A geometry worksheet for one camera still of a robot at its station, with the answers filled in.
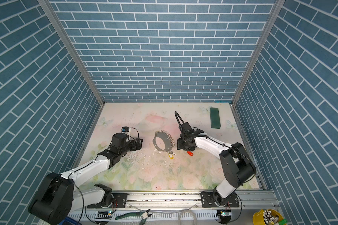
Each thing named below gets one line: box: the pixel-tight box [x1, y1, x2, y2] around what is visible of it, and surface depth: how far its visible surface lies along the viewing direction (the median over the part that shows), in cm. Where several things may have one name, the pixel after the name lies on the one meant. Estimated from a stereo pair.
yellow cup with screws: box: [252, 209, 285, 225], surface depth 58 cm
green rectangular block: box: [209, 107, 221, 129], surface depth 112 cm
